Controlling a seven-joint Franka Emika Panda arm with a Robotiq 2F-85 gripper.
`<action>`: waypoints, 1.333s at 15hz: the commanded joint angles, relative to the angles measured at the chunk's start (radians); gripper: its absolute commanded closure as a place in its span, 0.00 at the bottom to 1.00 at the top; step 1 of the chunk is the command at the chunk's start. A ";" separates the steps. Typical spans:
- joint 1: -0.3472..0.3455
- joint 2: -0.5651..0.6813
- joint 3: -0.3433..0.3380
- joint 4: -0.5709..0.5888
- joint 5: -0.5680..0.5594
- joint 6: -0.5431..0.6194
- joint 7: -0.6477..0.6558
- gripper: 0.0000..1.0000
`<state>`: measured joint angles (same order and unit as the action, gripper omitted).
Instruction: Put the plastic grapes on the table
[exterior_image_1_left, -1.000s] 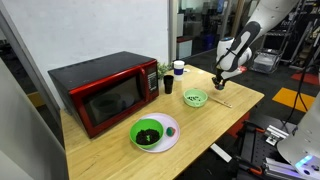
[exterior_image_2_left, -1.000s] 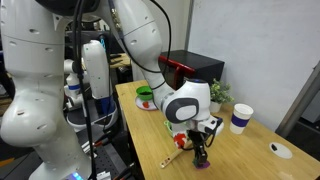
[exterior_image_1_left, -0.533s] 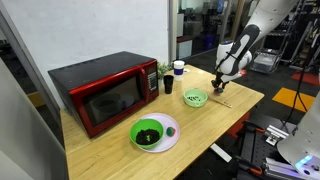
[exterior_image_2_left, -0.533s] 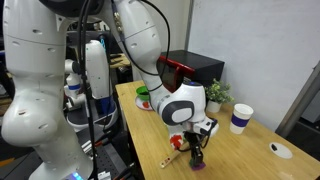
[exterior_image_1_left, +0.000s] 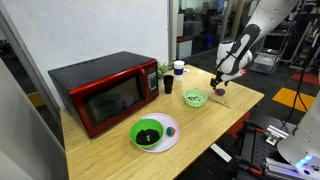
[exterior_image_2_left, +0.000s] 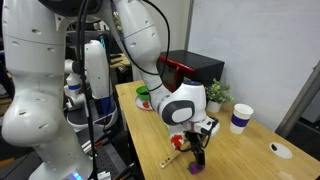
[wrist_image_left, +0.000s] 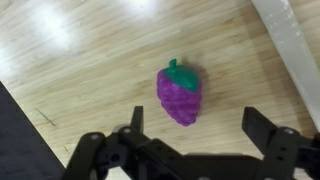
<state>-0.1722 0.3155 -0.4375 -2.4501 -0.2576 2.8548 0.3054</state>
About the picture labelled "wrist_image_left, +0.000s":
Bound white translucent flat strip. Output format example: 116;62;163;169
251;0;320;132

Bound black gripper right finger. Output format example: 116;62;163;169
241;106;320;180

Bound purple plastic grapes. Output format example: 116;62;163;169
156;58;204;128

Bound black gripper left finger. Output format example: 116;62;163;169
61;105;152;180

